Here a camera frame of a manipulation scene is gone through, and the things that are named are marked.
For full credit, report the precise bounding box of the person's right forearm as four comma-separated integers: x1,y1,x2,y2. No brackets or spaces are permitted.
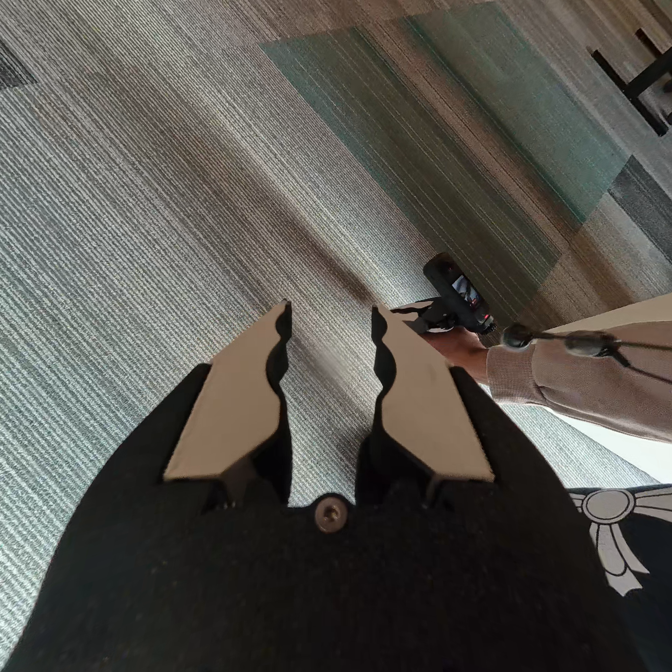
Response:
485,294,672,442

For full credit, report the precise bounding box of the person's right hand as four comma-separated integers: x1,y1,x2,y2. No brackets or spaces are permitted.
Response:
426,321,492,382

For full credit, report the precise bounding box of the thin black cable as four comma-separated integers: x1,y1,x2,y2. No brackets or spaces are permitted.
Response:
500,324,672,384

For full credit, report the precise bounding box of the black metal frame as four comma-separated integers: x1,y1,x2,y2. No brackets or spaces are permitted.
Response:
591,30,672,137

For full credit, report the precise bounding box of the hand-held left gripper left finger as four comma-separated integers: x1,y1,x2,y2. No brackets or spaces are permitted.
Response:
163,302,295,505

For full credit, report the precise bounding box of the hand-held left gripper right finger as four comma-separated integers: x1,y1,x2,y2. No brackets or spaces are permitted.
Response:
357,306,495,505

